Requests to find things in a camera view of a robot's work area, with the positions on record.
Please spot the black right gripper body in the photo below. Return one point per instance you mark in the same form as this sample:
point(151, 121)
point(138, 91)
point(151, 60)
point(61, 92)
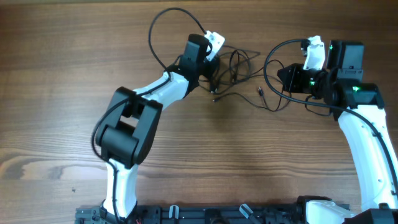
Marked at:
point(296, 78)

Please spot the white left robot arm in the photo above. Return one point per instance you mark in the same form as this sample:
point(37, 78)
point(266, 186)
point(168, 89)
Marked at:
point(125, 133)

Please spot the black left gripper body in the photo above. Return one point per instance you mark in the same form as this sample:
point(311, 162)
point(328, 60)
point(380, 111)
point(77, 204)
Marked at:
point(212, 66)

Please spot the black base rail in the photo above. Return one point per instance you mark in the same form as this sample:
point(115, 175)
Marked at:
point(281, 213)

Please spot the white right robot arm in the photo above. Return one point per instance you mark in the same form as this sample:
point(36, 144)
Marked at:
point(335, 76)

